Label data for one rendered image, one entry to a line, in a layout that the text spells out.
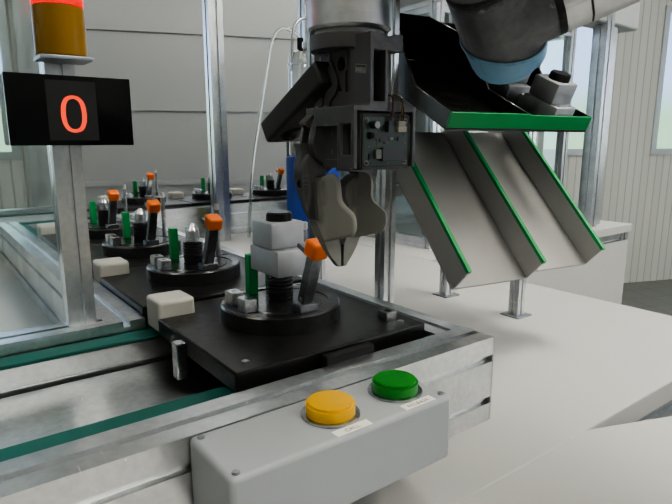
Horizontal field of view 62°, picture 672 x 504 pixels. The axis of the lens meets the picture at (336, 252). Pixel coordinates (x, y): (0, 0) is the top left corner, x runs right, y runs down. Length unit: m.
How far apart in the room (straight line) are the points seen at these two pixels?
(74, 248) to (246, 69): 3.07
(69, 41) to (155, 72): 3.02
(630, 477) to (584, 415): 0.12
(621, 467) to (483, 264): 0.29
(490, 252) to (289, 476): 0.48
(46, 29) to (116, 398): 0.38
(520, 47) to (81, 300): 0.55
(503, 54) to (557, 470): 0.40
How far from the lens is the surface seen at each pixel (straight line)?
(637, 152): 5.15
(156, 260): 0.88
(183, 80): 3.68
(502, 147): 1.02
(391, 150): 0.50
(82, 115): 0.66
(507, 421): 0.70
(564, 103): 0.90
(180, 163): 3.66
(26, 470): 0.45
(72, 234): 0.71
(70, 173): 0.70
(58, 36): 0.66
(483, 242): 0.81
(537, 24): 0.56
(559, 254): 0.91
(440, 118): 0.73
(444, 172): 0.87
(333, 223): 0.52
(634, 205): 5.19
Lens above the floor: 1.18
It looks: 11 degrees down
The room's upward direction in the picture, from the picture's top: straight up
